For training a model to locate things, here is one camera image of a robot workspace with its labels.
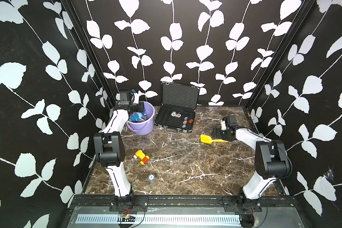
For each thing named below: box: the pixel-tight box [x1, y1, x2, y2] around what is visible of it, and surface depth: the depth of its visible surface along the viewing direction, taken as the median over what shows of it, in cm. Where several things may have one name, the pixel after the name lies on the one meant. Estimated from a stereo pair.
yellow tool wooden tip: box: [199, 134, 229, 145], surface depth 102 cm
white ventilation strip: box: [75, 214, 242, 225], surface depth 71 cm
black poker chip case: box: [154, 82, 200, 134], surface depth 113 cm
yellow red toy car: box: [133, 149, 150, 166], surface depth 90 cm
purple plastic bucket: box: [126, 101, 155, 136], surface depth 96 cm
